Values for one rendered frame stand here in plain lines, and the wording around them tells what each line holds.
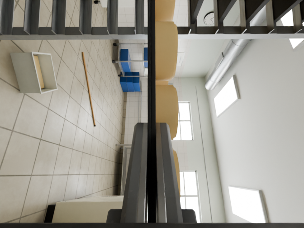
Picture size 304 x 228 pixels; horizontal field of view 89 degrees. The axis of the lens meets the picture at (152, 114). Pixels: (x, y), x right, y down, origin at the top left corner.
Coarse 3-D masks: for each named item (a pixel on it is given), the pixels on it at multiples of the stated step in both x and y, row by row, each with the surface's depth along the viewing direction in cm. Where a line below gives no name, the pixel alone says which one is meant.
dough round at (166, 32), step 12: (156, 24) 12; (168, 24) 12; (156, 36) 12; (168, 36) 12; (156, 48) 12; (168, 48) 12; (156, 60) 12; (168, 60) 12; (156, 72) 13; (168, 72) 13
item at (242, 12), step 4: (240, 0) 53; (244, 0) 51; (240, 4) 53; (244, 4) 51; (240, 8) 53; (244, 8) 51; (240, 12) 53; (244, 12) 51; (240, 16) 53; (244, 16) 51; (240, 20) 53; (244, 20) 51; (244, 24) 51; (248, 24) 53; (244, 28) 51; (248, 28) 53; (244, 32) 53; (248, 32) 53
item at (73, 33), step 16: (16, 32) 53; (48, 32) 53; (80, 32) 53; (96, 32) 53; (128, 32) 53; (144, 32) 53; (208, 32) 53; (224, 32) 53; (240, 32) 53; (256, 32) 53; (288, 32) 53
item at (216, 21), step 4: (216, 0) 51; (216, 4) 51; (216, 8) 51; (216, 12) 51; (216, 16) 51; (216, 20) 51; (216, 24) 51; (220, 24) 53; (216, 28) 51; (220, 28) 53; (216, 32) 52; (220, 32) 53
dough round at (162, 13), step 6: (156, 0) 13; (162, 0) 13; (168, 0) 13; (174, 0) 13; (156, 6) 13; (162, 6) 13; (168, 6) 13; (174, 6) 14; (156, 12) 14; (162, 12) 14; (168, 12) 14; (156, 18) 14; (162, 18) 14; (168, 18) 14
